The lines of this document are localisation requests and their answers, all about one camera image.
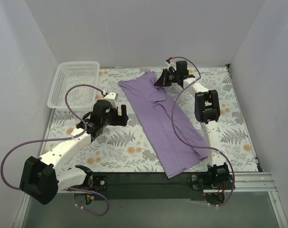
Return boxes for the purple t shirt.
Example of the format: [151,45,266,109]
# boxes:
[118,71,208,178]

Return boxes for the white plastic mesh basket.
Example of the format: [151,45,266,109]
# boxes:
[47,61,100,112]

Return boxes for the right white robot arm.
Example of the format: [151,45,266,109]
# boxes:
[154,57,232,189]

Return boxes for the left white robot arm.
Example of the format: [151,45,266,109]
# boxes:
[19,99,128,205]

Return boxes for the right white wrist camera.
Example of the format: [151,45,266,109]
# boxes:
[165,57,176,72]

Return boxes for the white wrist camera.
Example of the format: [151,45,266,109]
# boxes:
[165,57,176,72]
[104,93,117,108]

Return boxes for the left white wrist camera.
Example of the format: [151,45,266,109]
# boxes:
[104,93,117,108]

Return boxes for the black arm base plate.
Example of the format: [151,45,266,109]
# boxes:
[65,172,235,202]

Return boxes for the aluminium frame rail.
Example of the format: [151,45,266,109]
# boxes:
[22,171,288,228]

